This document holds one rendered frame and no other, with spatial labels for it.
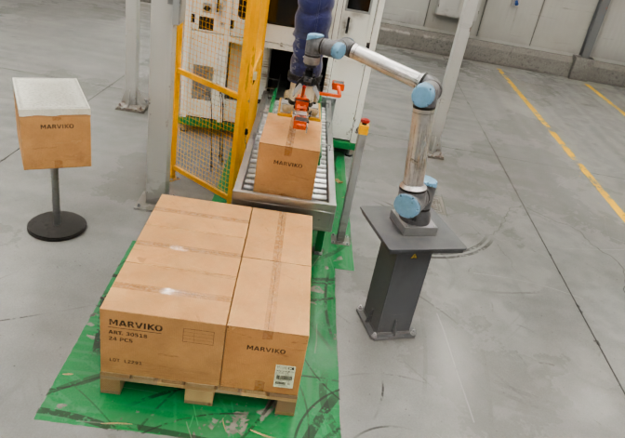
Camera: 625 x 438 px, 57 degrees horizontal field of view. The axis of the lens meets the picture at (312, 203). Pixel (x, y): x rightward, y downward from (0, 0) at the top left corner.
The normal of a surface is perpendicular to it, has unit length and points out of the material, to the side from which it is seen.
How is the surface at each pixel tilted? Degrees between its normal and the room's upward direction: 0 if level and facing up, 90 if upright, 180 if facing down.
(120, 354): 90
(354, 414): 0
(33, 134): 90
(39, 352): 0
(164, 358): 90
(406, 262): 90
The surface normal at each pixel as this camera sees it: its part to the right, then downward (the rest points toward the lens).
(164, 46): -0.01, 0.47
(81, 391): 0.15, -0.88
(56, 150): 0.45, 0.48
